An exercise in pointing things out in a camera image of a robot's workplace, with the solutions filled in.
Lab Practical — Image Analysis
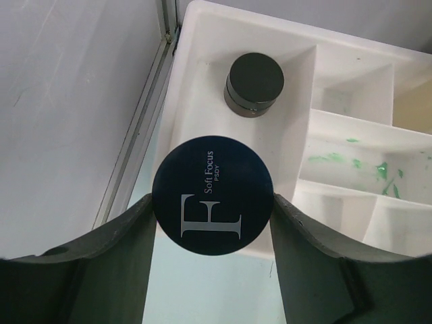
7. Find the black round cap container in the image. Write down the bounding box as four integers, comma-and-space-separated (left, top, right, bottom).
223, 53, 285, 118

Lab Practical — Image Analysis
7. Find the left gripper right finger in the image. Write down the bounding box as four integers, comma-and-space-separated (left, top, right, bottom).
270, 194, 431, 323

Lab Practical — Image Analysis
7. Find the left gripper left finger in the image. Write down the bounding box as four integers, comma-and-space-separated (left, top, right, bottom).
1, 194, 156, 323

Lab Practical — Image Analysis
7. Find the white plastic drawer organizer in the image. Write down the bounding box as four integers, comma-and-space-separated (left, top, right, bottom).
155, 1, 431, 257

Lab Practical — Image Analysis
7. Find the dark blue round tin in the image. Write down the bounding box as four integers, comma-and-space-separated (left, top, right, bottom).
152, 136, 273, 256

